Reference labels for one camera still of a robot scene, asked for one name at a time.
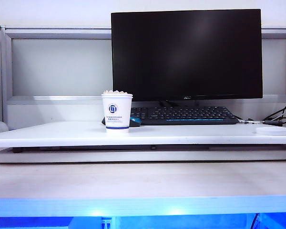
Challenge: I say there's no white raised desk board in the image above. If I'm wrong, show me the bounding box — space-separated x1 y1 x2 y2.
0 121 286 165

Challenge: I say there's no black keyboard with blue trim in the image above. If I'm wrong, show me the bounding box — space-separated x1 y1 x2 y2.
130 106 239 125

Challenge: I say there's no black and blue computer mouse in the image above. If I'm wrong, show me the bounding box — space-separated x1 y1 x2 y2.
101 116 142 128

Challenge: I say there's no white feather shuttlecock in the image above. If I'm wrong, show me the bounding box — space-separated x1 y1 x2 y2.
103 89 129 95

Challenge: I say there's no black and silver pen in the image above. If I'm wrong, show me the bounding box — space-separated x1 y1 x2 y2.
238 119 284 126

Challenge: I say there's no grey framed partition panel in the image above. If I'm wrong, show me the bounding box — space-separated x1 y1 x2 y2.
1 25 286 131

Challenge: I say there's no clear round plastic lid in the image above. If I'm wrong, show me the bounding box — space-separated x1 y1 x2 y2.
256 127 286 136

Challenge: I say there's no black computer monitor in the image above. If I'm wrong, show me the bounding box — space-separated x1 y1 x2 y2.
111 9 264 107

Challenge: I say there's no white paper cup blue logo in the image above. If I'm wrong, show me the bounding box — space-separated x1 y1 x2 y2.
101 93 133 134

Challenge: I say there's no black cable bundle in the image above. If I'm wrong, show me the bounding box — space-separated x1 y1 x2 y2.
263 103 286 129

